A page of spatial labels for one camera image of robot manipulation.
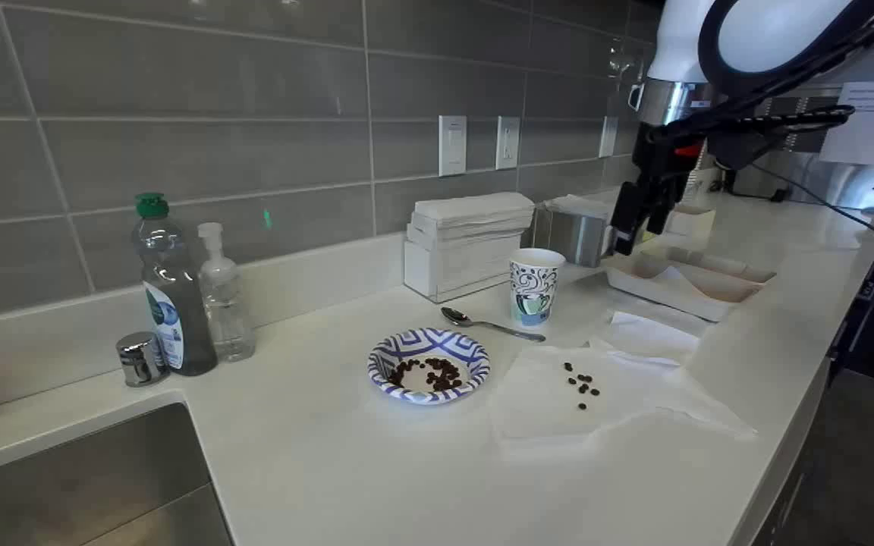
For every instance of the large white paper napkin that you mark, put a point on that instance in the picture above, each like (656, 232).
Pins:
(637, 398)

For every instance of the white napkin stack dispenser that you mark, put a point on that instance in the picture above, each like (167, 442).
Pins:
(463, 248)

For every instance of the beige plastic tray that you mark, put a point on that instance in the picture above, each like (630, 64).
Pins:
(690, 293)

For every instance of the stainless steel sink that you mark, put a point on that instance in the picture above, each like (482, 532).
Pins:
(74, 488)

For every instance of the patterned paper cup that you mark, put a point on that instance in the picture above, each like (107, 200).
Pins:
(535, 288)

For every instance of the green cap dish soap bottle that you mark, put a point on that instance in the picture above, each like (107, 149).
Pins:
(176, 306)

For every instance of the coffee bean pile on plate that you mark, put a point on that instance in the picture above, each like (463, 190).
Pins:
(438, 374)

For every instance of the white wall outlet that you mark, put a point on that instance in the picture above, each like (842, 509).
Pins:
(454, 143)
(507, 140)
(609, 138)

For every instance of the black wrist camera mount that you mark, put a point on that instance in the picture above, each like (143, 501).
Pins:
(759, 138)

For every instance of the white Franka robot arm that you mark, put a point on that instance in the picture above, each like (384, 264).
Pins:
(682, 40)

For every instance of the small white container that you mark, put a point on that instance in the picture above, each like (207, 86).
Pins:
(692, 229)

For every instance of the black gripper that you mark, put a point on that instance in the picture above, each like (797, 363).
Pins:
(666, 162)

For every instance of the blue patterned paper plate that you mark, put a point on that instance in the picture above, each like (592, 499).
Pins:
(425, 351)

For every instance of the white folded napkin pile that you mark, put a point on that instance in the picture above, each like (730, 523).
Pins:
(579, 206)

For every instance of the clear pump soap bottle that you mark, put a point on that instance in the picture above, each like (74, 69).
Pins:
(226, 313)

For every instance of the small folded white napkin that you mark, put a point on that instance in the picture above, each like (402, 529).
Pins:
(651, 334)

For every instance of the metal spoon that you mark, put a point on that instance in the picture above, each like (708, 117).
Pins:
(488, 325)

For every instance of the scattered loose coffee beans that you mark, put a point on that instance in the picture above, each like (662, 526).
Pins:
(585, 384)

